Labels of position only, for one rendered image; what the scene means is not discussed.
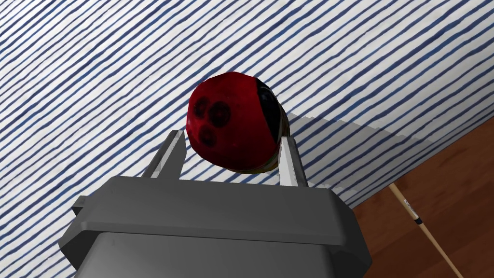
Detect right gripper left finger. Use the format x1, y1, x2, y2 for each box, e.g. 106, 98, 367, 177
141, 129, 188, 181

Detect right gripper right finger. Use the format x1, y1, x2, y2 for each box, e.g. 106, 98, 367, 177
276, 136, 309, 188

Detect dark red round fruit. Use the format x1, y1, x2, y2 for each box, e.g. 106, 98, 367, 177
186, 71, 290, 174

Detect thin wooden stick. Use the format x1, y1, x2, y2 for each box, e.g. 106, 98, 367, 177
388, 182, 465, 278

